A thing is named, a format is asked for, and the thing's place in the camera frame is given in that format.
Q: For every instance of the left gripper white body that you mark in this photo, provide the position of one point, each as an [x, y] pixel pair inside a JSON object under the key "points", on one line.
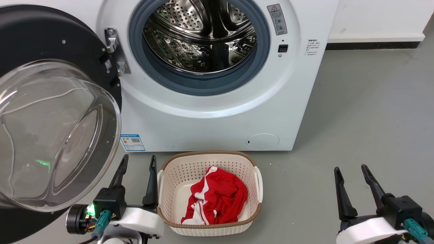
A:
{"points": [[145, 220]]}

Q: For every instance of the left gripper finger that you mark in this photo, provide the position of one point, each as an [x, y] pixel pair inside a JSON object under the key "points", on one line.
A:
{"points": [[120, 176], [151, 189]]}

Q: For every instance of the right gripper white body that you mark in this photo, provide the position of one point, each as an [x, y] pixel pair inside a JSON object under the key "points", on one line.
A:
{"points": [[366, 234]]}

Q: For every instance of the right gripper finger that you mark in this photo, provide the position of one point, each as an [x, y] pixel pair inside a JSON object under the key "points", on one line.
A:
{"points": [[374, 188], [344, 200]]}

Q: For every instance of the black round glass washer door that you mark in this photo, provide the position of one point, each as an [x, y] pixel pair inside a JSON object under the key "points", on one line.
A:
{"points": [[34, 34]]}

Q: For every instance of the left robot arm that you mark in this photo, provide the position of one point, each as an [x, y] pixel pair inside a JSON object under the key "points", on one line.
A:
{"points": [[115, 241]]}

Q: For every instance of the white front-load washing machine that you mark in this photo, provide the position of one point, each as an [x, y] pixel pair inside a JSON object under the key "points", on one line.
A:
{"points": [[203, 132]]}

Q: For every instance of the metal washer door hinge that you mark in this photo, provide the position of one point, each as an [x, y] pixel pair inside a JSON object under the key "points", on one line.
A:
{"points": [[115, 47]]}

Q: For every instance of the cream perforated laundry basket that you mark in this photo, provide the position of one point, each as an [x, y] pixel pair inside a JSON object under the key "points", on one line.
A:
{"points": [[176, 176]]}

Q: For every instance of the blue energy label sticker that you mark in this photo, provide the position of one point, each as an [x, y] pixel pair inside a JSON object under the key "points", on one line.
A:
{"points": [[132, 142]]}

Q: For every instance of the red and white garment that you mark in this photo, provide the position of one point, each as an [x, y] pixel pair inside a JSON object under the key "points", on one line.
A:
{"points": [[222, 196]]}

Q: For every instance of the round white filter cover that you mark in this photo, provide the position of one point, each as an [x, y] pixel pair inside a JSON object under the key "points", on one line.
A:
{"points": [[262, 141]]}

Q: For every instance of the printed text notice sticker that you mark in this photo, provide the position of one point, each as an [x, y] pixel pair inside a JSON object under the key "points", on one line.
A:
{"points": [[312, 46]]}

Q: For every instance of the stainless steel washer drum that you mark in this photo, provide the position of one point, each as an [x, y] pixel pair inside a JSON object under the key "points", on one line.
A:
{"points": [[200, 40]]}

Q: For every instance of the grey warning label sticker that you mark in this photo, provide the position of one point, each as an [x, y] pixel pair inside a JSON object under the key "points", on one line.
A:
{"points": [[277, 18]]}

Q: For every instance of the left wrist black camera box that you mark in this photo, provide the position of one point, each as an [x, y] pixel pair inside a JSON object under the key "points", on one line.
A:
{"points": [[110, 200]]}

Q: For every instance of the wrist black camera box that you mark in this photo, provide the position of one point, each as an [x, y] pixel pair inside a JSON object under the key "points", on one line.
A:
{"points": [[110, 200], [401, 208]]}

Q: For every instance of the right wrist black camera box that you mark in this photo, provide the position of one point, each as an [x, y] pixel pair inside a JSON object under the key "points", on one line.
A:
{"points": [[401, 208]]}

